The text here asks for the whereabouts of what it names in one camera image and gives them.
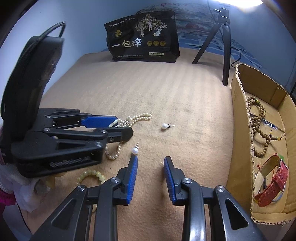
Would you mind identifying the white pearl necklace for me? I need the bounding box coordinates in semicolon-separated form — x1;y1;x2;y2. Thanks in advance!
104;112;153;161

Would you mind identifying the pearl stud earring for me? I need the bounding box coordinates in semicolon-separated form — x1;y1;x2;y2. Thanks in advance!
161;123;175;131
131;142;139;156

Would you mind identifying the yellow bead bracelet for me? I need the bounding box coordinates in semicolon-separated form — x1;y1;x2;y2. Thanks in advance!
75;169;107;186

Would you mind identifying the red strap wristwatch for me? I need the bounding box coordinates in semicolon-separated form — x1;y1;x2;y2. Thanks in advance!
254;153;290;207

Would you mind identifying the brown wooden bead necklace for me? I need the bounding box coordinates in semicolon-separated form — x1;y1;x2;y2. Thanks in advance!
247;96;283;158

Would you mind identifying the open cardboard box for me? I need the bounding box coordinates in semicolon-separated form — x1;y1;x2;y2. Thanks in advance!
226;64;295;225

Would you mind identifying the black printed paper bag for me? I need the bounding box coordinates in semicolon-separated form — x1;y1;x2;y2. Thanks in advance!
104;11;180;63

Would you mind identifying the black tripod stand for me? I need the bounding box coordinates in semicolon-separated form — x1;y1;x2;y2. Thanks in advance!
192;7;231;86

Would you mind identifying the white ring light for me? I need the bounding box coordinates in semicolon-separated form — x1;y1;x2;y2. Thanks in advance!
216;0;263;9

